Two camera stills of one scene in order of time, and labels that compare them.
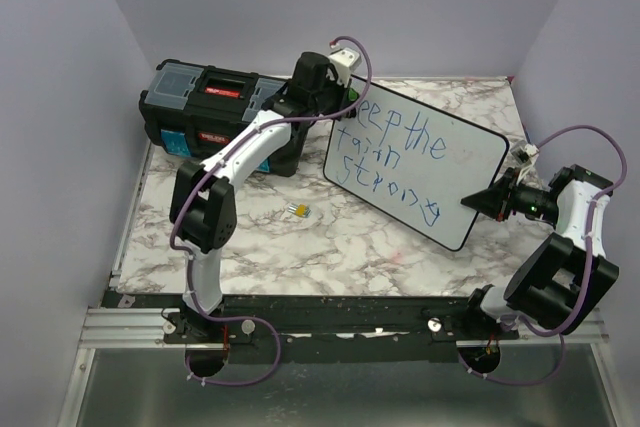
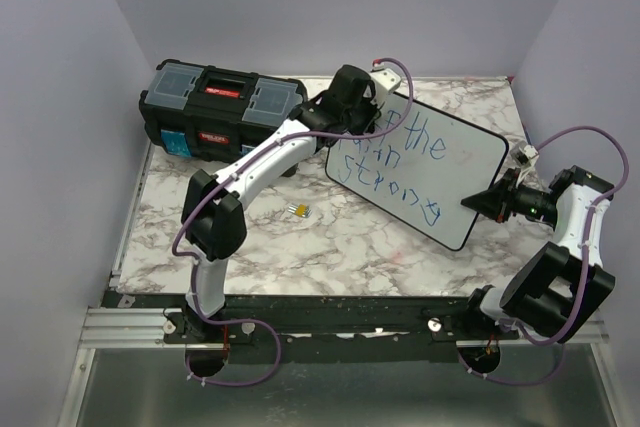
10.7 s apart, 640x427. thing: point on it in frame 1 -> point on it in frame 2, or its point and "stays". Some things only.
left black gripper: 343,104 -> 369,100
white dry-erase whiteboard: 416,162 stays
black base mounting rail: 322,329 stays
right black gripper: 494,201 stays
